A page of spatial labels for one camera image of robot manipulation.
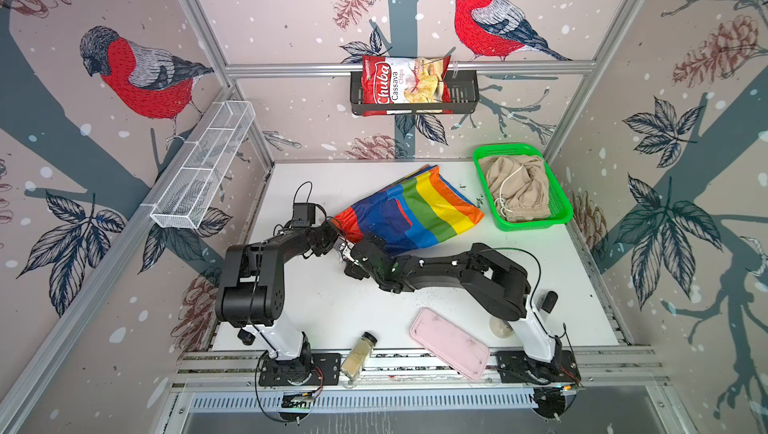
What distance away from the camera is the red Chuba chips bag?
0.87m

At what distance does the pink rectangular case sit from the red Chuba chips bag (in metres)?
0.64

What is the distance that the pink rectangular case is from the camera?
28.8 inches
